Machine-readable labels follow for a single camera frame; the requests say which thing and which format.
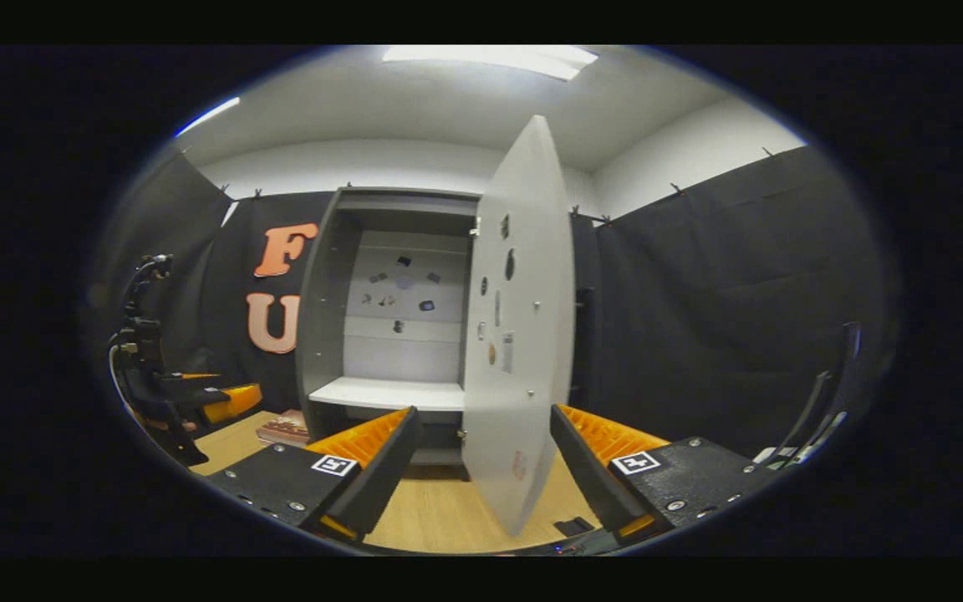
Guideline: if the dark grey cabinet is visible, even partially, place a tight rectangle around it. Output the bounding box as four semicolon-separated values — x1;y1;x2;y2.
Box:
295;187;482;469

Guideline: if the wide ceiling light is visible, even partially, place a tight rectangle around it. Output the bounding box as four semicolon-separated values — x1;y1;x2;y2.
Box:
381;46;599;82

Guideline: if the white cabinet shelf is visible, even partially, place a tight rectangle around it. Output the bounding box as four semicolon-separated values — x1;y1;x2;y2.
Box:
308;376;466;412

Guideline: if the black backdrop cloth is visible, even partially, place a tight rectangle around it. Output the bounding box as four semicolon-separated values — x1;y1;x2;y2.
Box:
101;146;888;461

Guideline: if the dark metal stand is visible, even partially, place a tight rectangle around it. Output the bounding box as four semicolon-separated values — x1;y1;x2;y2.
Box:
753;322;863;467

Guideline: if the long ceiling light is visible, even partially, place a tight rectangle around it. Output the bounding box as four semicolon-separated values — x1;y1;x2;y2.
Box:
174;96;242;139

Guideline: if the black cable with connector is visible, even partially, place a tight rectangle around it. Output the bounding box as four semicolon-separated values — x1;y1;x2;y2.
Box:
118;253;175;323

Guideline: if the reddish striped flat stack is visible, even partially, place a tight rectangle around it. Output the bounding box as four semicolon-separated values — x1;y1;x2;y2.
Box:
256;410;313;446

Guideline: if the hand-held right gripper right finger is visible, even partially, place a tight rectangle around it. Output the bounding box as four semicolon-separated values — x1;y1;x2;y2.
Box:
548;404;796;546

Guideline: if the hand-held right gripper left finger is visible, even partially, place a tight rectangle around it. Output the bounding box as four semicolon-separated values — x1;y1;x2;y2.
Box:
206;406;424;548

